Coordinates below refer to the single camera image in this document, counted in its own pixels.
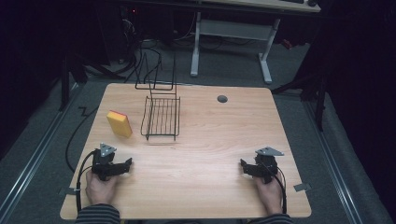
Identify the yellow sponge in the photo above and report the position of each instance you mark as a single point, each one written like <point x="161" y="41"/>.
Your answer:
<point x="119" y="123"/>

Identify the grey tape strip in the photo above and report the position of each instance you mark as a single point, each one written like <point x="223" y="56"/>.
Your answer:
<point x="67" y="191"/>
<point x="302" y="187"/>

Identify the person's left hand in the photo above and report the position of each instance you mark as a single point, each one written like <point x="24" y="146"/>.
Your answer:
<point x="100" y="190"/>

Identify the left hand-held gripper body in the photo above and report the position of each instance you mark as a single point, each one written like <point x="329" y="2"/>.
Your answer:
<point x="104" y="161"/>

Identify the person's right hand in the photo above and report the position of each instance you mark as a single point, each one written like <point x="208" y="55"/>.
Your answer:
<point x="270" y="193"/>

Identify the aluminium floor rail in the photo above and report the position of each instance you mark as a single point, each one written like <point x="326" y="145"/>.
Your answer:
<point x="333" y="165"/>
<point x="31" y="161"/>

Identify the black metal stand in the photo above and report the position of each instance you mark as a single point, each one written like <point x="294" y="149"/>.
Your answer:
<point x="314" y="90"/>
<point x="66" y="84"/>

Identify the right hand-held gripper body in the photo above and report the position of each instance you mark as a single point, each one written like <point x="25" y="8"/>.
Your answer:
<point x="264" y="165"/>

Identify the white frame desk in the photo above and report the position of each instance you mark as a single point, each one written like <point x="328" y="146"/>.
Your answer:
<point x="246" y="34"/>

